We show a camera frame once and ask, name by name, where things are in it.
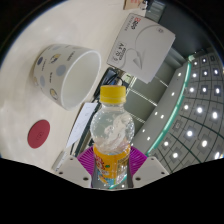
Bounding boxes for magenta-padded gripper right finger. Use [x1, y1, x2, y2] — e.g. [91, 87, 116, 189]
[128, 146, 170, 188]

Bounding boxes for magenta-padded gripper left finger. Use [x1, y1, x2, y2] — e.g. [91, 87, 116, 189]
[54, 146, 99, 188]

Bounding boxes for yellow-capped clear drink bottle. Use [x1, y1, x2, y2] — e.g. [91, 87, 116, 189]
[89, 85, 136, 190]

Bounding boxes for white power strip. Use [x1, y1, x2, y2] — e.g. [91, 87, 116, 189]
[51, 149, 73, 171]

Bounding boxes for flat round red coaster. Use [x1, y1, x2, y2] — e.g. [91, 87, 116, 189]
[27, 119, 51, 149]

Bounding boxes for ceiling lights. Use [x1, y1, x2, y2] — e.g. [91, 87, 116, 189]
[143, 49, 224, 161]

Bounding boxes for white patterned cup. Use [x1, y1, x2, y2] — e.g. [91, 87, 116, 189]
[31, 43, 102, 112]

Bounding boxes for white paper ream package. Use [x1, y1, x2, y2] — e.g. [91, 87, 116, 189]
[106, 12, 177, 84]

